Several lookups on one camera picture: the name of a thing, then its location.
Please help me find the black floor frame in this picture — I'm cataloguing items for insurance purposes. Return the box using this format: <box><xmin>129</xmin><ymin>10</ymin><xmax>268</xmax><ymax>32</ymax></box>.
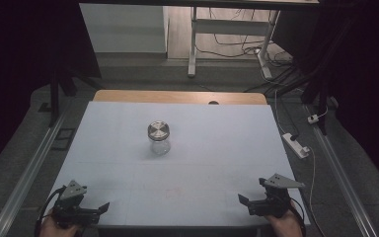
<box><xmin>50</xmin><ymin>127</ymin><xmax>77</xmax><ymax>152</ymax></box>

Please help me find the person's right hand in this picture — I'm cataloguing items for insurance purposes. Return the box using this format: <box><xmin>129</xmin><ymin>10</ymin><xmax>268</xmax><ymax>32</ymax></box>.
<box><xmin>264</xmin><ymin>200</ymin><xmax>304</xmax><ymax>237</ymax></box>

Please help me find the metal floor rail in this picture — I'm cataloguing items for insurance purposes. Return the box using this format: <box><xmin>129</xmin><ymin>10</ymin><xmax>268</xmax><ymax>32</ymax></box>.
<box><xmin>0</xmin><ymin>107</ymin><xmax>72</xmax><ymax>237</ymax></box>
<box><xmin>304</xmin><ymin>104</ymin><xmax>379</xmax><ymax>237</ymax></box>

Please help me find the black stand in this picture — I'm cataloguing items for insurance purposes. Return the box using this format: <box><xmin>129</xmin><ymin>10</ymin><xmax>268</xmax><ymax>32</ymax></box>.
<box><xmin>47</xmin><ymin>48</ymin><xmax>104</xmax><ymax>128</ymax></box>
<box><xmin>300</xmin><ymin>62</ymin><xmax>343</xmax><ymax>136</ymax></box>

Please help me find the wooden table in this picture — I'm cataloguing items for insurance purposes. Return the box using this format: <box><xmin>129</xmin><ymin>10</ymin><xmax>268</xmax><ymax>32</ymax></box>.
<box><xmin>93</xmin><ymin>89</ymin><xmax>268</xmax><ymax>106</ymax></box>

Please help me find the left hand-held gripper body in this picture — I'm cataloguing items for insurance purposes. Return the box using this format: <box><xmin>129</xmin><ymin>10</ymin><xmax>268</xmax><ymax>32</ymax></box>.
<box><xmin>49</xmin><ymin>180</ymin><xmax>101</xmax><ymax>229</ymax></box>

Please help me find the tangle of black floor cables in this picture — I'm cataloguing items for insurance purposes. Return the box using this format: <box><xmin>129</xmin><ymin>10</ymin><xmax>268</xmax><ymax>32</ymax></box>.
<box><xmin>195</xmin><ymin>8</ymin><xmax>297</xmax><ymax>97</ymax></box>

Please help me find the thin white cable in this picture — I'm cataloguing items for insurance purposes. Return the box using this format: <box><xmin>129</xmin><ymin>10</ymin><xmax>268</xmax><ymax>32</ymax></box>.
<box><xmin>273</xmin><ymin>88</ymin><xmax>330</xmax><ymax>237</ymax></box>

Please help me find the white desk frame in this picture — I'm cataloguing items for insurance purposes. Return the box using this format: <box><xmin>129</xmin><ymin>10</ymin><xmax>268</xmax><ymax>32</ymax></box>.
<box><xmin>187</xmin><ymin>6</ymin><xmax>281</xmax><ymax>80</ymax></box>

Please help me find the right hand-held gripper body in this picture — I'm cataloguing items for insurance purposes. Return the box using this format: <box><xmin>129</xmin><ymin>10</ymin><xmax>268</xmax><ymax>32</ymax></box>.
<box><xmin>258</xmin><ymin>173</ymin><xmax>306</xmax><ymax>219</ymax></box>

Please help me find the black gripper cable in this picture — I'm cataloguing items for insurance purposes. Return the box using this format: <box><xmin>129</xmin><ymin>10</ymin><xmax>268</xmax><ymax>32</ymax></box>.
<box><xmin>34</xmin><ymin>185</ymin><xmax>67</xmax><ymax>237</ymax></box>
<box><xmin>288</xmin><ymin>199</ymin><xmax>308</xmax><ymax>237</ymax></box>

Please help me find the person's left hand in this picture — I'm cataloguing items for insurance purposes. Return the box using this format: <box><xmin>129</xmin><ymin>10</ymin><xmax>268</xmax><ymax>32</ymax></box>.
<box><xmin>38</xmin><ymin>210</ymin><xmax>82</xmax><ymax>237</ymax></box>

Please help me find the white power strip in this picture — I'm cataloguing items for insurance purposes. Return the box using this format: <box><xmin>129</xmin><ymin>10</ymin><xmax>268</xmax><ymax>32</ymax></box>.
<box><xmin>281</xmin><ymin>132</ymin><xmax>311</xmax><ymax>160</ymax></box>

